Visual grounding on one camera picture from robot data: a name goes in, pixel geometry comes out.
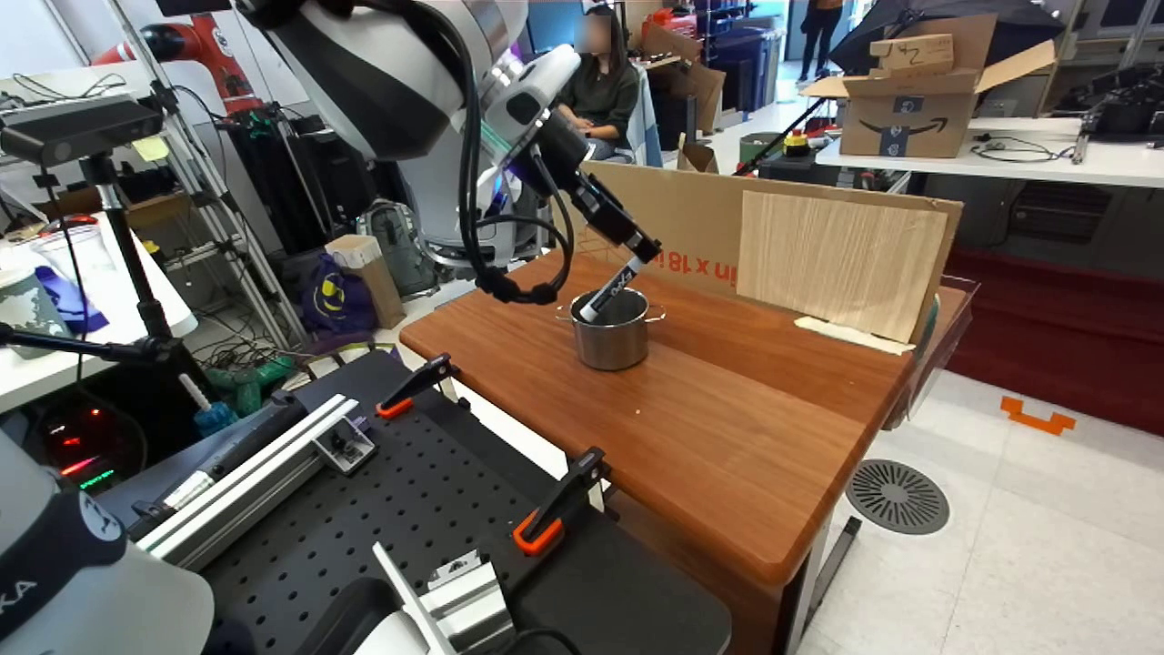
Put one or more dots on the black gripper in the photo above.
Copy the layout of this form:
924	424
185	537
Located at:
587	185

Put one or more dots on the black and white marker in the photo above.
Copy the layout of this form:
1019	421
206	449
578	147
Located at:
604	297

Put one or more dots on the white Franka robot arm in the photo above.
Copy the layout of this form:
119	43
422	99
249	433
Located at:
376	85

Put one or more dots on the small steel pot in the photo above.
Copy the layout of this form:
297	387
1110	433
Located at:
613	348

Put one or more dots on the orange floor marker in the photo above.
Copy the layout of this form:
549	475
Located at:
1038	421

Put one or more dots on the brown cardboard panel red print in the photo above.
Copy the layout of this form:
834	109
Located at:
693	211

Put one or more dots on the woman in dark top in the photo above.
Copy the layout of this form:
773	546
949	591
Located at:
604	85

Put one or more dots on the pale corrugated board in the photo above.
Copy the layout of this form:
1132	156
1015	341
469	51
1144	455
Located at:
836	259

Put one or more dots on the black orange bar clamp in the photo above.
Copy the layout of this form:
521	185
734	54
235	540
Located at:
413	387
549	508

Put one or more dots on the tan paper box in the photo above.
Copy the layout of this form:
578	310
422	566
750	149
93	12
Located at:
367	273

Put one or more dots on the open cardboard shipping box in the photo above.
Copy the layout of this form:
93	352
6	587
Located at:
912	109

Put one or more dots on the blue bag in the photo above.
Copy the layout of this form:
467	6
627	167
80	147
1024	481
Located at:
330	297

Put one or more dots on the black perforated breadboard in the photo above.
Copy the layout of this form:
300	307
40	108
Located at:
422	510

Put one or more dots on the black desktop tower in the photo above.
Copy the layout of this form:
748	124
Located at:
283	183

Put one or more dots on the round metal floor drain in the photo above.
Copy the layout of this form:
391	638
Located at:
896	495

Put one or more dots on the white office table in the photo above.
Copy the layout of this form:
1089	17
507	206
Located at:
1032	164

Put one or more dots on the green tool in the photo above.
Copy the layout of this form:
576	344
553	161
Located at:
249	387

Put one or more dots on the white navy rounded device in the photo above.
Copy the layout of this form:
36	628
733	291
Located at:
72	569

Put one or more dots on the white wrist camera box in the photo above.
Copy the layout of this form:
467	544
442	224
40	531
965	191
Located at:
532	90

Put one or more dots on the aluminium extrusion rail with plate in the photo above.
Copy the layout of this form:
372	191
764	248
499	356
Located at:
258	475

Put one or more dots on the black camera tripod stand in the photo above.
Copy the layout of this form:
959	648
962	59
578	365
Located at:
122	221

